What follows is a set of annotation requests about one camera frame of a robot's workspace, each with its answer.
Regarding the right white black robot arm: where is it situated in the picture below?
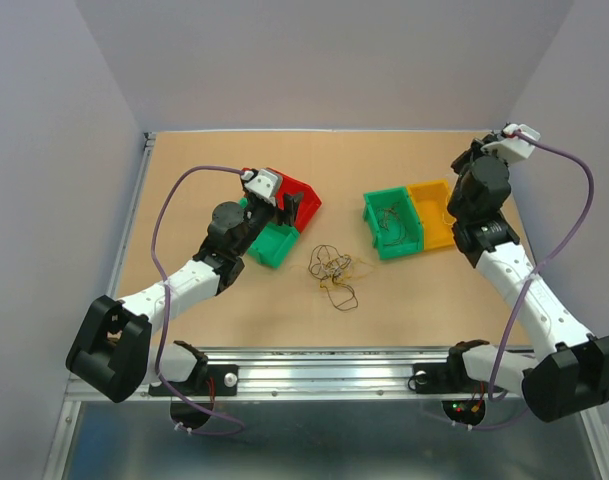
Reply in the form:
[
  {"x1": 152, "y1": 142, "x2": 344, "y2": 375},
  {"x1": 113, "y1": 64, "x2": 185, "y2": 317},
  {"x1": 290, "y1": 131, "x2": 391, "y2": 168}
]
[{"x1": 444, "y1": 124, "x2": 609, "y2": 422}]

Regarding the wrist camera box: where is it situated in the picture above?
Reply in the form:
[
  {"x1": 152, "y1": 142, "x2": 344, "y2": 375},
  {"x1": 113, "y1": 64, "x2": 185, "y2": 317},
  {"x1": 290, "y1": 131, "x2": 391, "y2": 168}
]
[
  {"x1": 241, "y1": 168, "x2": 283, "y2": 206},
  {"x1": 481, "y1": 123, "x2": 541, "y2": 165}
]

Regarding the aluminium frame rail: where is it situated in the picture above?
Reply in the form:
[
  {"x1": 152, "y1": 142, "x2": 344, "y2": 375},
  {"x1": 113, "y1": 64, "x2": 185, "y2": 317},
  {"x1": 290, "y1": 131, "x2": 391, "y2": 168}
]
[{"x1": 50, "y1": 131, "x2": 609, "y2": 479}]

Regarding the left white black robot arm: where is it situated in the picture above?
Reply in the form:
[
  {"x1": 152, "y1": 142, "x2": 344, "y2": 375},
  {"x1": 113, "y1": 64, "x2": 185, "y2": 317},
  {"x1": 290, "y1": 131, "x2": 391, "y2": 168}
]
[{"x1": 65, "y1": 193, "x2": 304, "y2": 403}]

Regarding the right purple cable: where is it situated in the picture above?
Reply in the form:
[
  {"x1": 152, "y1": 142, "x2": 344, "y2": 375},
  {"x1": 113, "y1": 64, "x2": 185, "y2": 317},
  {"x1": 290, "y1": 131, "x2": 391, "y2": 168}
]
[{"x1": 418, "y1": 130, "x2": 596, "y2": 432}]

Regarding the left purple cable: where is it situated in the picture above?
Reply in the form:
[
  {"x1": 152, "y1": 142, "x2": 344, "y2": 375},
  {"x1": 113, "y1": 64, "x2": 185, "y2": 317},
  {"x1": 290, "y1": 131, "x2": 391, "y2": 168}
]
[{"x1": 150, "y1": 166, "x2": 246, "y2": 437}]

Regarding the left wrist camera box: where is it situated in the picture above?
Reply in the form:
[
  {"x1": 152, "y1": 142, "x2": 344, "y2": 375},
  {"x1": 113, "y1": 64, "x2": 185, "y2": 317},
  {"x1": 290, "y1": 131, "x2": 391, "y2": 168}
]
[{"x1": 241, "y1": 168, "x2": 283, "y2": 206}]

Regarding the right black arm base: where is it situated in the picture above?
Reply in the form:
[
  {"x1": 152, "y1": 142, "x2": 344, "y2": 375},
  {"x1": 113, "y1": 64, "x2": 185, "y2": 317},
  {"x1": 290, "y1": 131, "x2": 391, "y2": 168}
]
[{"x1": 407, "y1": 340, "x2": 490, "y2": 395}]

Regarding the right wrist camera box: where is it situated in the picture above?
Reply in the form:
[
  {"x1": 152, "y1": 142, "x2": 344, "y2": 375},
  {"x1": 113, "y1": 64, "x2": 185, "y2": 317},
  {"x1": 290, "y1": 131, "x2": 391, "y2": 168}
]
[{"x1": 481, "y1": 123, "x2": 541, "y2": 165}]

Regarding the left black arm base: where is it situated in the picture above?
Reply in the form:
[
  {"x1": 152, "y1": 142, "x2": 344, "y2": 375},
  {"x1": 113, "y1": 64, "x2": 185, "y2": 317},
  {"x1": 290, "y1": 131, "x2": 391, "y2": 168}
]
[{"x1": 159, "y1": 341, "x2": 239, "y2": 397}]

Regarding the red plastic bin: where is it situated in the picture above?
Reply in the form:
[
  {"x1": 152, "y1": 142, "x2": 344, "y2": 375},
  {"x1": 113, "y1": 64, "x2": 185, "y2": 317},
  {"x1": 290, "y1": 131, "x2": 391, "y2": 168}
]
[{"x1": 266, "y1": 168, "x2": 322, "y2": 233}]

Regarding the green plastic bin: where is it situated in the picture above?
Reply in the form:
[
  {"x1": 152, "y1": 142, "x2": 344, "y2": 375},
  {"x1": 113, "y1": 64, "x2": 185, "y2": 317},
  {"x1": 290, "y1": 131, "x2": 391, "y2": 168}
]
[
  {"x1": 362, "y1": 187, "x2": 424, "y2": 260},
  {"x1": 246, "y1": 222, "x2": 300, "y2": 269}
]

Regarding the purple cable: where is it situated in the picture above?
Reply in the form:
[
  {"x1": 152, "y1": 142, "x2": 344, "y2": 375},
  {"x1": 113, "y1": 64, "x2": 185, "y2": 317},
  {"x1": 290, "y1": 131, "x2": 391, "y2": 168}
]
[
  {"x1": 150, "y1": 166, "x2": 246, "y2": 437},
  {"x1": 418, "y1": 130, "x2": 596, "y2": 432}
]

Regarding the yellow plastic bin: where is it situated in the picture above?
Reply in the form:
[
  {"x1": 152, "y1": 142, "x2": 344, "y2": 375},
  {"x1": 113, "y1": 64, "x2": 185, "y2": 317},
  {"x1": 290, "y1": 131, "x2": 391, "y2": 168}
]
[{"x1": 407, "y1": 179, "x2": 455, "y2": 251}]

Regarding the brown wire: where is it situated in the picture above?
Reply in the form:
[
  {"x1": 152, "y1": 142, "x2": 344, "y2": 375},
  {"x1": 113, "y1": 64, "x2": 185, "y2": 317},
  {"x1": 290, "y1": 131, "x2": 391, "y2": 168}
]
[{"x1": 374, "y1": 199, "x2": 416, "y2": 247}]

